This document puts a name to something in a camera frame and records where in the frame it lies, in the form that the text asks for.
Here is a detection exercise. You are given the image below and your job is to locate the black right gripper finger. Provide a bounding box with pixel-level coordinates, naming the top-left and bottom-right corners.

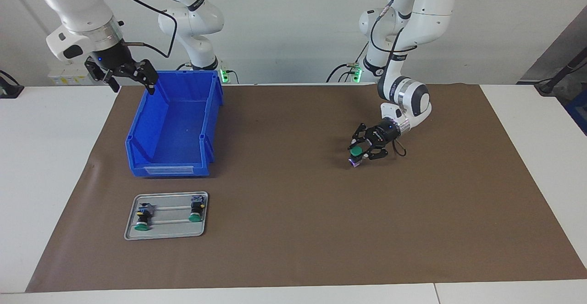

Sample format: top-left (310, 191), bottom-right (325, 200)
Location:
top-left (124, 58), bottom-right (160, 96)
top-left (84, 61), bottom-right (122, 94)

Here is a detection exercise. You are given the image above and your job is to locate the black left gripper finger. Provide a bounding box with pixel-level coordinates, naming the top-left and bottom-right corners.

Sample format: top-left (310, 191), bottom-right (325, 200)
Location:
top-left (362, 144), bottom-right (391, 161)
top-left (351, 122), bottom-right (374, 148)

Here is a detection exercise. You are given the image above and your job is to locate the green push button switch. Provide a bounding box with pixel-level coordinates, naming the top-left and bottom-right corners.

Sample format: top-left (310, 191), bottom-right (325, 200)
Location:
top-left (347, 144), bottom-right (366, 169)
top-left (134, 203), bottom-right (154, 232)
top-left (188, 195), bottom-right (205, 223)

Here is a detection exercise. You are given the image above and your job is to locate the blue plastic storage bin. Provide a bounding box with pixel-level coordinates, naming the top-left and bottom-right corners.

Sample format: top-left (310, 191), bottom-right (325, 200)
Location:
top-left (125, 70), bottom-right (224, 177)

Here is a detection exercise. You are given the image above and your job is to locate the brown table mat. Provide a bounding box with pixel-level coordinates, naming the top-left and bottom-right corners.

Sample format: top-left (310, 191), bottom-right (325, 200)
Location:
top-left (26, 84), bottom-right (587, 293)

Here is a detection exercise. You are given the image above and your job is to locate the silver metal tray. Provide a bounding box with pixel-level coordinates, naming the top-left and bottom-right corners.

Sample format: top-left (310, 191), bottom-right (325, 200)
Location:
top-left (124, 191), bottom-right (209, 241)

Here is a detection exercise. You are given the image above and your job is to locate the black stand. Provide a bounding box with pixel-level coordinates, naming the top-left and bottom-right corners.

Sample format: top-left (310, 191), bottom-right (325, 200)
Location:
top-left (534, 46), bottom-right (587, 96)

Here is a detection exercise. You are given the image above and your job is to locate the blue crate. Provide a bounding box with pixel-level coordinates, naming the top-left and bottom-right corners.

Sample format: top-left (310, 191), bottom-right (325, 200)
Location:
top-left (565, 91), bottom-right (587, 136)

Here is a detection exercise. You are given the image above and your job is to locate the white wall socket box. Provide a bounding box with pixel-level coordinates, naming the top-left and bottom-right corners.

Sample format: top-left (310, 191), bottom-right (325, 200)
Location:
top-left (48, 62), bottom-right (100, 86)

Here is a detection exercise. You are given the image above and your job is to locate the black device with cable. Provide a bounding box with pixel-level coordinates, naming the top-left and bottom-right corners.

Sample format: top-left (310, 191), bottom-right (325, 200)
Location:
top-left (0, 69), bottom-right (25, 99)

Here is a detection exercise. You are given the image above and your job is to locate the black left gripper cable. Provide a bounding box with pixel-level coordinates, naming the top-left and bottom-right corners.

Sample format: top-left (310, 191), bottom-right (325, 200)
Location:
top-left (368, 0), bottom-right (431, 158)

